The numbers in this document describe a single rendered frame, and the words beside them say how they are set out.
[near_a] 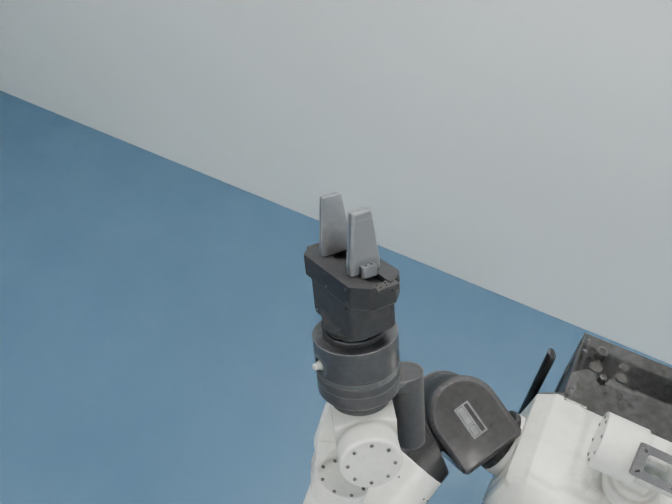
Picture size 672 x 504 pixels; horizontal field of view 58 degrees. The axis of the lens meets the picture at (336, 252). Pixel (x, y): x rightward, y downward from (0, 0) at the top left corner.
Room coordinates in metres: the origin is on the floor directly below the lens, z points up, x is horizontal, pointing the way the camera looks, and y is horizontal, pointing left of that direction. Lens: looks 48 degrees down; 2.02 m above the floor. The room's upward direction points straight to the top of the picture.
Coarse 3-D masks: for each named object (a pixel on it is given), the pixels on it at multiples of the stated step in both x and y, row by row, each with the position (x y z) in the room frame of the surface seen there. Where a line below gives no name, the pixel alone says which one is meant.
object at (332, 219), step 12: (336, 192) 0.43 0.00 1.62; (324, 204) 0.42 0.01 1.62; (336, 204) 0.42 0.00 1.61; (324, 216) 0.41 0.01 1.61; (336, 216) 0.42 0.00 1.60; (324, 228) 0.41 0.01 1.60; (336, 228) 0.41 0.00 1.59; (324, 240) 0.40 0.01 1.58; (336, 240) 0.41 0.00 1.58; (324, 252) 0.40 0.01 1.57; (336, 252) 0.40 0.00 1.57
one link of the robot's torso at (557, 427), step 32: (576, 352) 0.48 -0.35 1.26; (608, 352) 0.47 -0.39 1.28; (576, 384) 0.42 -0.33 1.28; (608, 384) 0.42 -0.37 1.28; (640, 384) 0.42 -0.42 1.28; (512, 416) 0.39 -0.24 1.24; (544, 416) 0.37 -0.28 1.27; (576, 416) 0.37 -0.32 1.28; (640, 416) 0.37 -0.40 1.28; (512, 448) 0.34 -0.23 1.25; (544, 448) 0.33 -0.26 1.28; (576, 448) 0.33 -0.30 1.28; (512, 480) 0.29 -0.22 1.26; (544, 480) 0.29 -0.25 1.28; (576, 480) 0.29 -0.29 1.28
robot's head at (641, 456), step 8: (640, 448) 0.27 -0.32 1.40; (648, 448) 0.27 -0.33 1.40; (656, 448) 0.27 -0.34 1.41; (640, 456) 0.26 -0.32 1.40; (656, 456) 0.26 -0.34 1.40; (664, 456) 0.26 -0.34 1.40; (632, 464) 0.26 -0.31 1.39; (640, 464) 0.26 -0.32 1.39; (632, 472) 0.25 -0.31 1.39; (640, 472) 0.25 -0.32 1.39; (648, 480) 0.24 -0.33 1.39; (656, 480) 0.24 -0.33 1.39; (664, 480) 0.24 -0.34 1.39; (664, 488) 0.24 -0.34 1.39
